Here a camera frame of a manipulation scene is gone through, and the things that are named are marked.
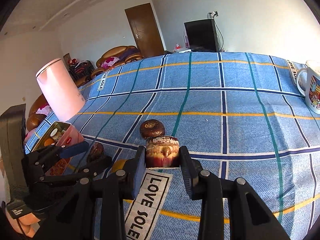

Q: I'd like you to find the brown leather sofa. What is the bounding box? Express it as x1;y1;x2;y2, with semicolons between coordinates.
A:
26;94;51;132

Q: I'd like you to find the brown armchair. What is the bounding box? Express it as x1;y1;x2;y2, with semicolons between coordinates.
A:
90;46;143;79

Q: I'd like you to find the dark brown interior door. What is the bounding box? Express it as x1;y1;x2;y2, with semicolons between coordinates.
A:
125;3;164;58

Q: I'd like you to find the black television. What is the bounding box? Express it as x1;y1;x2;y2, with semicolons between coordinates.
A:
184;19;220;53

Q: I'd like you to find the black power cable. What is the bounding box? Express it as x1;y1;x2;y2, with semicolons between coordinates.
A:
213;11;225;53

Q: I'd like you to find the dark brown chestnut fruit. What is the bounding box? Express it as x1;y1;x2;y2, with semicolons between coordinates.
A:
139;119;165;139

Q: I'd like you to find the brown white halved fruit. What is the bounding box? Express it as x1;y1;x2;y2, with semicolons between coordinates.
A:
145;135;180;168

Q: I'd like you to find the white cartoon mug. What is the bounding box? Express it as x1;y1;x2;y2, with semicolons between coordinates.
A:
296;61;319;114

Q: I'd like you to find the blue plaid tablecloth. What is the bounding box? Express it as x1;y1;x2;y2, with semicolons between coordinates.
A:
70;52;319;239

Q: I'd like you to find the person hand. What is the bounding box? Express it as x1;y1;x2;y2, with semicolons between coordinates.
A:
5;210;40;238

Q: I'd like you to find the metal cookie tin box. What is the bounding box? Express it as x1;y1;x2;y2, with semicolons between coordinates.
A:
31;121;84;176

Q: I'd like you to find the orange tangerine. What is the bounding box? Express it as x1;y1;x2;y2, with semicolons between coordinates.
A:
44;138;56;147

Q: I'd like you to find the pink electric kettle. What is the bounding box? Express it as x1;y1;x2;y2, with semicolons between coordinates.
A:
36;58;85;122

